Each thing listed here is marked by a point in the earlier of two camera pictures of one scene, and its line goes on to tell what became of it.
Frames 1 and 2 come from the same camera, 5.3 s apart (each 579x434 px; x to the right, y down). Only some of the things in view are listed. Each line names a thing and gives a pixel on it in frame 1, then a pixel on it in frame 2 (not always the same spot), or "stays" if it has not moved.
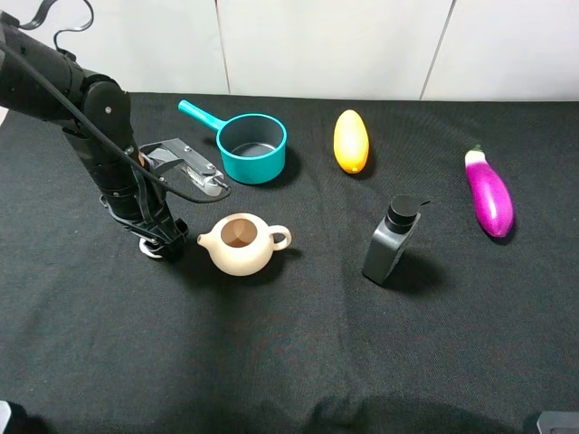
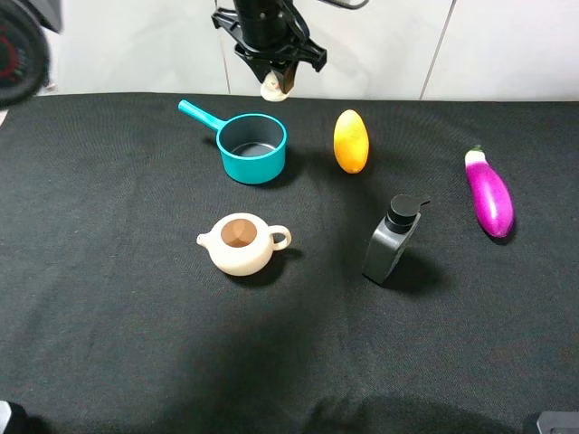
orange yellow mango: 351,141 stays
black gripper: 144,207 -> 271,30
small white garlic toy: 145,250 -> 270,89
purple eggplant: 495,206 stays
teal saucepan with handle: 252,146 stays
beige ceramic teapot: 243,244 stays
